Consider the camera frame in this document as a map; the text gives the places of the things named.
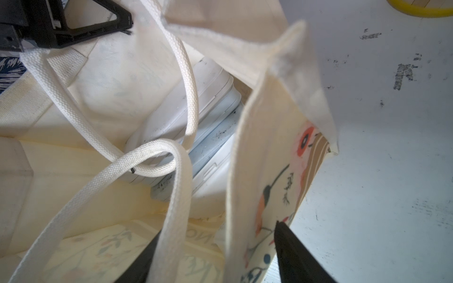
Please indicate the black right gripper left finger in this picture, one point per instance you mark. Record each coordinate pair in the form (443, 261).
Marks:
(139, 269)

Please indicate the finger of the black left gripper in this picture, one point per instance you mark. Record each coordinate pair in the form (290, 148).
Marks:
(59, 24)

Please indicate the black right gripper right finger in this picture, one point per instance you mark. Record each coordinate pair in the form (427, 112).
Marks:
(296, 264)

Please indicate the cream canvas tote bag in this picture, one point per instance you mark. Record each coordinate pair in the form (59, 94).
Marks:
(95, 146)

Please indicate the light blue pencil case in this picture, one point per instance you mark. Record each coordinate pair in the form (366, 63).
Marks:
(214, 131)

